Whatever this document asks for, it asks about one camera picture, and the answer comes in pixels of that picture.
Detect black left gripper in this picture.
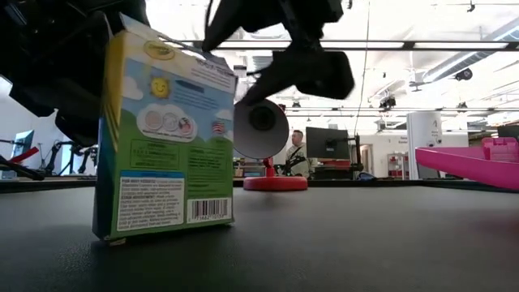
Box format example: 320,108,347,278
0,0,151,148

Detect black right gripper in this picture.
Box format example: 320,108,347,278
202,0,356,106

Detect yellow green crayon box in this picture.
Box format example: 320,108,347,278
92,14,238,247

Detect pink plastic pencil case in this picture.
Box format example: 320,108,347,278
415,136,519,191

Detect background robot arms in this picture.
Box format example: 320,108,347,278
40,140,99,176

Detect background monitor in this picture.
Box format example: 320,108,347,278
11,129,36,160

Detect red desk lamp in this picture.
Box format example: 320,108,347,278
233,99,309,192

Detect black computer monitor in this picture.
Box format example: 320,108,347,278
306,127,351,161

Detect person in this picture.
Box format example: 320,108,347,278
283,129,318,178

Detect white column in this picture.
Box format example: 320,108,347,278
406,111,444,180

